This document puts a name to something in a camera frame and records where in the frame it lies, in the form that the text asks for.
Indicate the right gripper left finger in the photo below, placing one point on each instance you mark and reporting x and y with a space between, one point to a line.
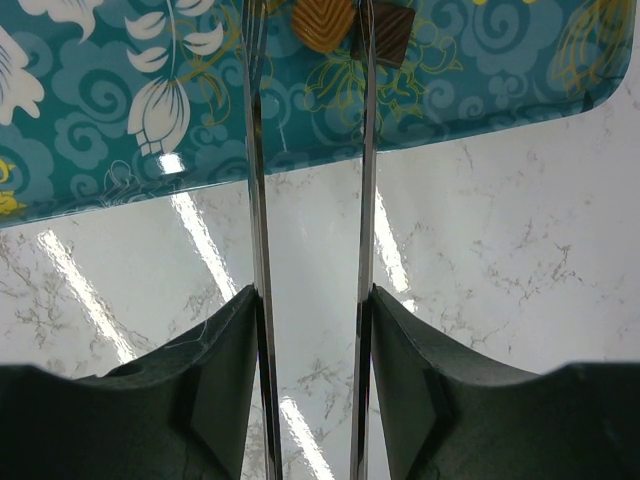
179 412

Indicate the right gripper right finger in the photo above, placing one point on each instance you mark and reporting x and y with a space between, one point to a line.
449 412

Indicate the metal tweezers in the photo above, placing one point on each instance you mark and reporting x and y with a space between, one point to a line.
254 28

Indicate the caramel square chocolate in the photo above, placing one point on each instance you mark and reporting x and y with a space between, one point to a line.
322 25

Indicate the brown square chocolate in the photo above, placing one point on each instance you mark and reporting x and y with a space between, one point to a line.
392 30

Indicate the teal floral tray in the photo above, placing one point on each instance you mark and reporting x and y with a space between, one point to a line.
105 103

